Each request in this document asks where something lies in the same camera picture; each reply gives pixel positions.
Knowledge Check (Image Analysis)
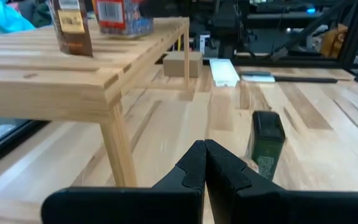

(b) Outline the red-lid paprika tin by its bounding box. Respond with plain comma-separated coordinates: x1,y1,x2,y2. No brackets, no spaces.
92,0,155,40

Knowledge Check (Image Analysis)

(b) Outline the tan paper bag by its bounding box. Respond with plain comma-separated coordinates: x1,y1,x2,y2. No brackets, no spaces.
320,23,347,58

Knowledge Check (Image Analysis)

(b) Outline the pile of blue clothes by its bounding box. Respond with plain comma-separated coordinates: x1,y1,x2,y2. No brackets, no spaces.
0,0,54,38

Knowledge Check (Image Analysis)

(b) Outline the grey spatula black handle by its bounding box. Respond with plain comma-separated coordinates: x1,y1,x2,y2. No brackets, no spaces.
237,70,339,84

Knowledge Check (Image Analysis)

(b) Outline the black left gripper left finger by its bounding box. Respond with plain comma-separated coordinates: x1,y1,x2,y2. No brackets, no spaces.
41,139,206,224

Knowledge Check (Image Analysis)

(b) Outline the small cardboard box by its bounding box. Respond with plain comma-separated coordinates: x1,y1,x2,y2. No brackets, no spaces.
162,51,204,78

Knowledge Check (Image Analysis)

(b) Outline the slatted wooden shelf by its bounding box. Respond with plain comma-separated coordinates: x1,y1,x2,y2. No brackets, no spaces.
0,17,191,187

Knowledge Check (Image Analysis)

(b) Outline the brown spice pouch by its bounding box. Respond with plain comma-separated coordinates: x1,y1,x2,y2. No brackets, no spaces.
47,0,93,58

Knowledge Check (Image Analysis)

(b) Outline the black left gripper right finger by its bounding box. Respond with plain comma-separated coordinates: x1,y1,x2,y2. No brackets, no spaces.
204,139,358,224

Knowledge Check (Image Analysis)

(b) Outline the green black pepper tin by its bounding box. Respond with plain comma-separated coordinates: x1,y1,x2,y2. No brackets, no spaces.
246,111,287,182

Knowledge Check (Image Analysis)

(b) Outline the white ice cube tray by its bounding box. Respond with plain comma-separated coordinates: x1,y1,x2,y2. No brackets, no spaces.
209,58,241,88

